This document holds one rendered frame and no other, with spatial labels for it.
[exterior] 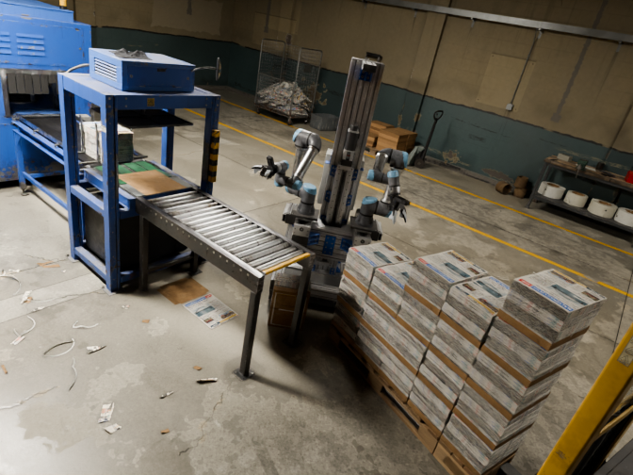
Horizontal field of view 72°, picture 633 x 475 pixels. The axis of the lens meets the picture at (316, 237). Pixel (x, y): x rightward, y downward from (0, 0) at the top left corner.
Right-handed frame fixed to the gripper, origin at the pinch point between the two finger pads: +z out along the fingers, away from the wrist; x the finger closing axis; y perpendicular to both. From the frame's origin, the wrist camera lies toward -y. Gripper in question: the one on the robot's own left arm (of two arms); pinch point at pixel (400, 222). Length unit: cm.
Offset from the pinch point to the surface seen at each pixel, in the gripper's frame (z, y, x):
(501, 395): 93, -76, 19
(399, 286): 40.3, -11.4, 18.3
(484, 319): 54, -71, 19
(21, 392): 73, 98, 222
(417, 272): 30.9, -27.9, 18.4
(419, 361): 86, -22, 19
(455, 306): 49, -53, 18
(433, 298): 46, -38, 18
